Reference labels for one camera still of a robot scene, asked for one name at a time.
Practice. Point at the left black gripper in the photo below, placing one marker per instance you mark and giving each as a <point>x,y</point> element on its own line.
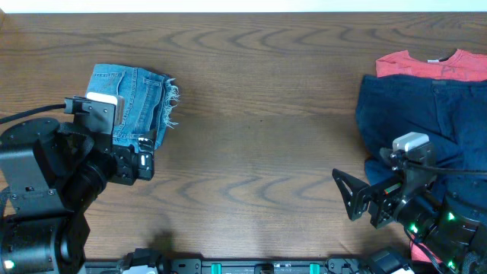
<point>127,166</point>

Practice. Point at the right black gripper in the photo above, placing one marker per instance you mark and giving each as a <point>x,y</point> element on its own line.
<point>388,190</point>

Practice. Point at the light blue jeans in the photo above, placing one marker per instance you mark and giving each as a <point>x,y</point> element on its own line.
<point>149,100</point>

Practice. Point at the dark navy shorts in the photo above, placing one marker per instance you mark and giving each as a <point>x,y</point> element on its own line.
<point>430,125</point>

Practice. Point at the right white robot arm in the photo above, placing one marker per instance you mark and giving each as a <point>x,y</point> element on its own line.
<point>456,241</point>

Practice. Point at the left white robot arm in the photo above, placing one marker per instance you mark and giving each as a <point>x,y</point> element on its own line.
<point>54,172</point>

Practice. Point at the red t-shirt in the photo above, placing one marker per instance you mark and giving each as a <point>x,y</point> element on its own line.
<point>430,64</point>

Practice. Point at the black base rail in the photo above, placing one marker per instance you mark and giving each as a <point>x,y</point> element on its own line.
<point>145,261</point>

